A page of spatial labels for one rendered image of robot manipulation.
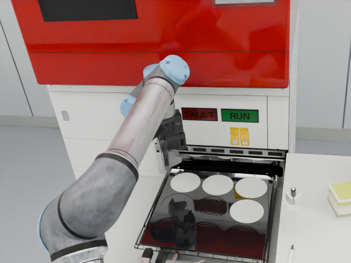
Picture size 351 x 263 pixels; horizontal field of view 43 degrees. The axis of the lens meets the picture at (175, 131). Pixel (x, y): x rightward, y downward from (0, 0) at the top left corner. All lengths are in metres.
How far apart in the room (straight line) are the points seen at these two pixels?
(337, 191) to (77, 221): 0.69
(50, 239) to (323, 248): 0.65
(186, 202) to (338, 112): 1.90
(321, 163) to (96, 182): 0.80
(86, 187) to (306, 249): 0.59
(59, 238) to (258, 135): 0.77
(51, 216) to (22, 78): 2.83
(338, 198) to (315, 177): 0.18
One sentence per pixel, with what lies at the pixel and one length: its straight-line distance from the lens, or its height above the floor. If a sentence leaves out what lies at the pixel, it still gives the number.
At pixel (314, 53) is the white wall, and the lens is 2.93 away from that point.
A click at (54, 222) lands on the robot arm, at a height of 1.25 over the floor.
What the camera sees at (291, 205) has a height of 1.05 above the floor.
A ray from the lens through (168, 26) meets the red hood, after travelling 1.27.
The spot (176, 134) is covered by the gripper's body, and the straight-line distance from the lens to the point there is 1.34.
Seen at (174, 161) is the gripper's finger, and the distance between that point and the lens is 1.40.
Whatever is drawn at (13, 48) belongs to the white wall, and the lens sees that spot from 3.61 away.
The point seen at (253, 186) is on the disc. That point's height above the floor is 0.90.
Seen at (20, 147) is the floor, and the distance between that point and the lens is 3.69.
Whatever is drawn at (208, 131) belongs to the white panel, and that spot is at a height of 1.03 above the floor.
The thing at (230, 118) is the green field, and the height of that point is 1.09.
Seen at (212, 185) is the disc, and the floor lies 0.90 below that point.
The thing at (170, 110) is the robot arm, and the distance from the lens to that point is 1.28.
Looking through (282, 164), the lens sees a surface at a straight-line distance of 1.49.
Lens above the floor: 1.84
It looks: 33 degrees down
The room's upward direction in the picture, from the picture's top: 8 degrees counter-clockwise
